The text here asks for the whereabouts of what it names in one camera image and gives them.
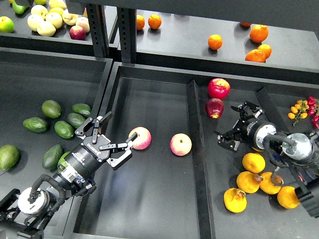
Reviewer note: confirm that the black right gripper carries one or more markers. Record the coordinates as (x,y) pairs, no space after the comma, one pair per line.
(248,128)

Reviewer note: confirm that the avocado far left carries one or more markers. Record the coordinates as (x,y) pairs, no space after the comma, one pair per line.
(36,124)

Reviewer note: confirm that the orange on shelf left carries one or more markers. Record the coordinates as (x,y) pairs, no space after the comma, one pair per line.
(140,22)

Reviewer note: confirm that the yellow pear small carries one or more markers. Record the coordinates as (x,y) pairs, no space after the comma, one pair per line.
(271,185)

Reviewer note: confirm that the orange on shelf centre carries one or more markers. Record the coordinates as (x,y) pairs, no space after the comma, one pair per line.
(215,42)

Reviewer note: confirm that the elongated dark avocado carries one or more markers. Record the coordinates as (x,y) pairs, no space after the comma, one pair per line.
(52,156)

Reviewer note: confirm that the green avocado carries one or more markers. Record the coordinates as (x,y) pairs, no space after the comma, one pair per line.
(62,164)

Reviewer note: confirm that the red chili peppers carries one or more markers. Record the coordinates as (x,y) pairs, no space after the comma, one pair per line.
(313,110)

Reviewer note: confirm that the orange front right shelf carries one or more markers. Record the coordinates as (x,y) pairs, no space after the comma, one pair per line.
(256,55)

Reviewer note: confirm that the black left tray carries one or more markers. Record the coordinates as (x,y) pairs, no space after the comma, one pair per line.
(27,79)

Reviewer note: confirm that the orange behind front right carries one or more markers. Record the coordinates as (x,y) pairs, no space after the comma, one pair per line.
(267,49)

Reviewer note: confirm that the orange cherry tomato bunch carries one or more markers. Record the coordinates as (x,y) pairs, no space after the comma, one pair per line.
(298,111)

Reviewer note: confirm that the green apple on shelf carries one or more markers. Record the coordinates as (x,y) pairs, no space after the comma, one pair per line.
(6,24)

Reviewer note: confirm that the black shelf upright posts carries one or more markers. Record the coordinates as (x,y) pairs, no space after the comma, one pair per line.
(111,25)

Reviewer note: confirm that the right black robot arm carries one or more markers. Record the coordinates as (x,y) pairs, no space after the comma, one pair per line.
(298,152)

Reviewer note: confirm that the avocado top right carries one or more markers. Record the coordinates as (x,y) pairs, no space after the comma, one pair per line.
(82,109)

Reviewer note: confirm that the red apple on shelf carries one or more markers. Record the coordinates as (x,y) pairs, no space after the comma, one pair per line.
(77,33)

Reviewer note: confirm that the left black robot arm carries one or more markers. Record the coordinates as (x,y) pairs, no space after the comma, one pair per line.
(25,214)

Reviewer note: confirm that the pale yellow pear pile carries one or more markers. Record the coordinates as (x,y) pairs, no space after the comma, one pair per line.
(49,16)

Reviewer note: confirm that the avocado beside tray wall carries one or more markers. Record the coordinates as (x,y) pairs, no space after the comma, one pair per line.
(75,120)

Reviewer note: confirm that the pink apple left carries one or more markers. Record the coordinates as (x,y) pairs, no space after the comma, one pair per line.
(143,139)

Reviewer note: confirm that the orange partly hidden top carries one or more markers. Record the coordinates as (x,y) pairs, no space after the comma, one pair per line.
(245,24)

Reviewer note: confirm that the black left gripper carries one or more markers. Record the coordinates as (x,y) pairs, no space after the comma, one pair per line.
(89,155)

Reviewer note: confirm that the black middle tray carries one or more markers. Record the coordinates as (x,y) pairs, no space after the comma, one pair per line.
(159,195)

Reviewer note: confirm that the black tray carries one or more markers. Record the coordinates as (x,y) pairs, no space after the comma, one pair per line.
(159,195)
(27,79)

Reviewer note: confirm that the bright red apple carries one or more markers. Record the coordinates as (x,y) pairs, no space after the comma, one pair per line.
(218,88)

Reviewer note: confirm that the dark red apple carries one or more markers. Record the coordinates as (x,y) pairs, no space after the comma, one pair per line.
(214,108)

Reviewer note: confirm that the large orange on shelf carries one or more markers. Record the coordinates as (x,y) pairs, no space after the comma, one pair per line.
(259,33)

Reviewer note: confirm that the avocado top left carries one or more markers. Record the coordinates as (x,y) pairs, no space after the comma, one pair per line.
(51,109)

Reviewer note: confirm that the pink apple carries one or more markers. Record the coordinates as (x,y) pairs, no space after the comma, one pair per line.
(180,144)
(143,139)

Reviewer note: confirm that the green pepper on shelf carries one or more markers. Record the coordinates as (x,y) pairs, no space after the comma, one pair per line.
(19,9)

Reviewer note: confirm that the pink apple right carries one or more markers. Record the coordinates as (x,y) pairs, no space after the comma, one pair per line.
(180,144)

